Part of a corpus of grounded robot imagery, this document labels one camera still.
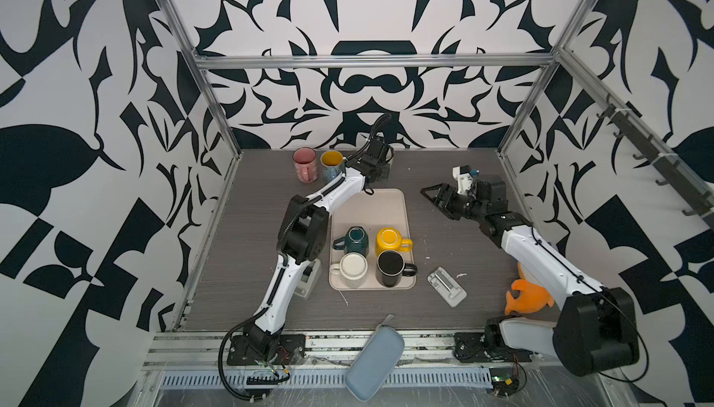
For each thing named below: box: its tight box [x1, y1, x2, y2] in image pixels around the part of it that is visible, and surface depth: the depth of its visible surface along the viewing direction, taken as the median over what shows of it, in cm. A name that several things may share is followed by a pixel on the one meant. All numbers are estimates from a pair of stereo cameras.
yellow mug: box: [375, 226, 413, 255], surface depth 87 cm
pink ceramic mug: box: [291, 145, 319, 184], surface depth 104 cm
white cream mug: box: [329, 251, 369, 289], surface depth 83 cm
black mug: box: [376, 249, 418, 289], surface depth 83 cm
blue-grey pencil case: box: [343, 314, 406, 403], surface depth 71 cm
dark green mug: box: [332, 225, 370, 258], surface depth 86 cm
